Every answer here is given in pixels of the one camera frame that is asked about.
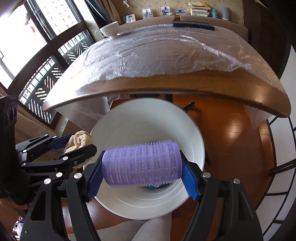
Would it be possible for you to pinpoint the beige paper towel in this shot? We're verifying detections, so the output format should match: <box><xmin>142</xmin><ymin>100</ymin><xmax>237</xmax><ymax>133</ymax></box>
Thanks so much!
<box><xmin>63</xmin><ymin>131</ymin><xmax>93</xmax><ymax>154</ymax></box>

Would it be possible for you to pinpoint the blue disposable face mask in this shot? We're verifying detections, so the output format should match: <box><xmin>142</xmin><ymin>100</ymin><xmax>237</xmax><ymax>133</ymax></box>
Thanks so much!
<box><xmin>142</xmin><ymin>184</ymin><xmax>169</xmax><ymax>190</ymax></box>

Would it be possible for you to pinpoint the purple hair roller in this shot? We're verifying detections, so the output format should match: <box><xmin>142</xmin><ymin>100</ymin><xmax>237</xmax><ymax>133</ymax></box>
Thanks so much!
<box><xmin>102</xmin><ymin>141</ymin><xmax>182</xmax><ymax>187</ymax></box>

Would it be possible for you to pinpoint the white trash bin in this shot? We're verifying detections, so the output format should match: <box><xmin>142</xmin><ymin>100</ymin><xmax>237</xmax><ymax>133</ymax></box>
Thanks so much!
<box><xmin>91</xmin><ymin>98</ymin><xmax>205</xmax><ymax>220</ymax></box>

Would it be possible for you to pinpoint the white embossed teacup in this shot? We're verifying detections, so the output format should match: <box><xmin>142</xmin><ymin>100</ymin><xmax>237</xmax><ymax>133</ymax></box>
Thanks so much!
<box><xmin>100</xmin><ymin>21</ymin><xmax>119</xmax><ymax>37</ymax></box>

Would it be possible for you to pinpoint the wooden dining table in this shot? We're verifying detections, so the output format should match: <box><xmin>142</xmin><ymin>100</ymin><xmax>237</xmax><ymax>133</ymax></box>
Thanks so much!
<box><xmin>43</xmin><ymin>25</ymin><xmax>292</xmax><ymax>118</ymax></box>

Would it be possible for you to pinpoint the dark curtain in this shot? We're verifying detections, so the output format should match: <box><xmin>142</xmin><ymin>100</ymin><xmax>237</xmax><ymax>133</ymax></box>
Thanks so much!
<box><xmin>85</xmin><ymin>0</ymin><xmax>121</xmax><ymax>28</ymax></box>

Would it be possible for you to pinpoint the black tablet blue case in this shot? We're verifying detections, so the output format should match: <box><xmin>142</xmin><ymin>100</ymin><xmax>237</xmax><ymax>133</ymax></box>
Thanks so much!
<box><xmin>173</xmin><ymin>21</ymin><xmax>215</xmax><ymax>31</ymax></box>

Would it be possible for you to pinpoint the teal cylinder vase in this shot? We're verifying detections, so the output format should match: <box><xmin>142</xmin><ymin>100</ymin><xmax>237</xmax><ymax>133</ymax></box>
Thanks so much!
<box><xmin>211</xmin><ymin>9</ymin><xmax>218</xmax><ymax>18</ymax></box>

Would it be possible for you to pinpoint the stack of books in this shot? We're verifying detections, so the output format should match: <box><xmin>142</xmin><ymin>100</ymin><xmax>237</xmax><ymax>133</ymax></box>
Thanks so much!
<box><xmin>188</xmin><ymin>1</ymin><xmax>211</xmax><ymax>17</ymax></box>

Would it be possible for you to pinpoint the grey cylindrical speaker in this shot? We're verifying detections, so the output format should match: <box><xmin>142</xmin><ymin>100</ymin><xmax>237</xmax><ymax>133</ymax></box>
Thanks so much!
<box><xmin>220</xmin><ymin>6</ymin><xmax>231</xmax><ymax>21</ymax></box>

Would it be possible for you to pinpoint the photo frame far left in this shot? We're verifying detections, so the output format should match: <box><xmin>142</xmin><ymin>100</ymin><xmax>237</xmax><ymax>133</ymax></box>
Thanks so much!
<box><xmin>123</xmin><ymin>14</ymin><xmax>136</xmax><ymax>24</ymax></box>

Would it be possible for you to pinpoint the photo frame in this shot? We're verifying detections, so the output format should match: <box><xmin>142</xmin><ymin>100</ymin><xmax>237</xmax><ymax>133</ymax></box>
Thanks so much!
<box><xmin>142</xmin><ymin>8</ymin><xmax>153</xmax><ymax>19</ymax></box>
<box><xmin>161</xmin><ymin>6</ymin><xmax>172</xmax><ymax>16</ymax></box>
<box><xmin>175</xmin><ymin>9</ymin><xmax>186</xmax><ymax>16</ymax></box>
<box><xmin>123</xmin><ymin>14</ymin><xmax>136</xmax><ymax>24</ymax></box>

